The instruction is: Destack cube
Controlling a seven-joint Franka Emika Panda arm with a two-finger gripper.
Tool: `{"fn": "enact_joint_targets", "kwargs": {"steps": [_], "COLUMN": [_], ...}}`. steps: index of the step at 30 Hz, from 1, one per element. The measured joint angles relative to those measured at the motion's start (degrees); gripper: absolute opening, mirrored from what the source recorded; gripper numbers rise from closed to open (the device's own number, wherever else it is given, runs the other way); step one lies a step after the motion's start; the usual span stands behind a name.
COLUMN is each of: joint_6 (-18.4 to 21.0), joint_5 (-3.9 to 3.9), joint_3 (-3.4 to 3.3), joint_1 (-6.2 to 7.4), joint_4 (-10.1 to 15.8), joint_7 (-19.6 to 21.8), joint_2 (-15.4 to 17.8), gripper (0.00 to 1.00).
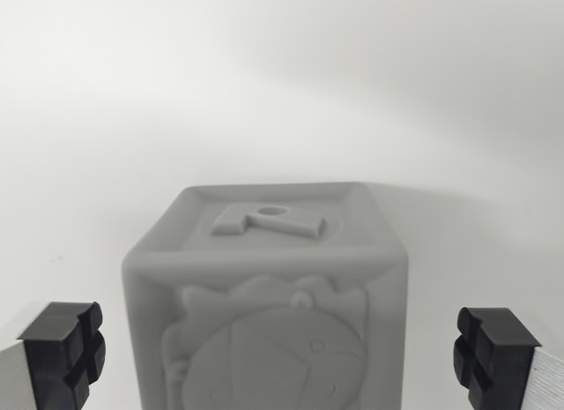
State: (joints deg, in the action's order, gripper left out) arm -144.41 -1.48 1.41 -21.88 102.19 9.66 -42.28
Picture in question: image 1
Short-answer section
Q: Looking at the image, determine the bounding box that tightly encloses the black-tipped silver gripper left finger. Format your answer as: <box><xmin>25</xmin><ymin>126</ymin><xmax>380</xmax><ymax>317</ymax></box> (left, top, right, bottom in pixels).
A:
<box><xmin>0</xmin><ymin>301</ymin><xmax>108</xmax><ymax>410</ymax></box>

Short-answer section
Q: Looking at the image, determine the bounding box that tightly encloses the black-tipped silver gripper right finger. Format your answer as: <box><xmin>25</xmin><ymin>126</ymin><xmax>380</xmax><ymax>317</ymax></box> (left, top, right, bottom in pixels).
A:
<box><xmin>452</xmin><ymin>306</ymin><xmax>564</xmax><ymax>410</ymax></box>

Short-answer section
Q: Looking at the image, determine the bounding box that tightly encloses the grey embossed cube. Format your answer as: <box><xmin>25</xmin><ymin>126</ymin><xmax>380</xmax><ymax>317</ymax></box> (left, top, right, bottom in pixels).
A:
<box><xmin>121</xmin><ymin>182</ymin><xmax>412</xmax><ymax>410</ymax></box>

